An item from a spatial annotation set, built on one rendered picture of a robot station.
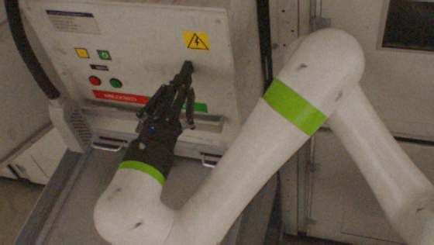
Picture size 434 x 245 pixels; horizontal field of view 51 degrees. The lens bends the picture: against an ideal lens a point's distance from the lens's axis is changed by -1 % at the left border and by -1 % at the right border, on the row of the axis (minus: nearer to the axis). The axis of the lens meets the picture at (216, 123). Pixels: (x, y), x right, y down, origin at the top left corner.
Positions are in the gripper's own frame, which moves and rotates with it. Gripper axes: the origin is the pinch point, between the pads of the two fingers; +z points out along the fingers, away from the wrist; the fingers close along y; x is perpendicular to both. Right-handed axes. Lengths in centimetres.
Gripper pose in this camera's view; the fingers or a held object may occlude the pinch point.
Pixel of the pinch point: (184, 76)
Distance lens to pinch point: 103.2
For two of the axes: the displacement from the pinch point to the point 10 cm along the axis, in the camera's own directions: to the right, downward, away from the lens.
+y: 9.6, 1.3, -2.7
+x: -1.3, -6.2, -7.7
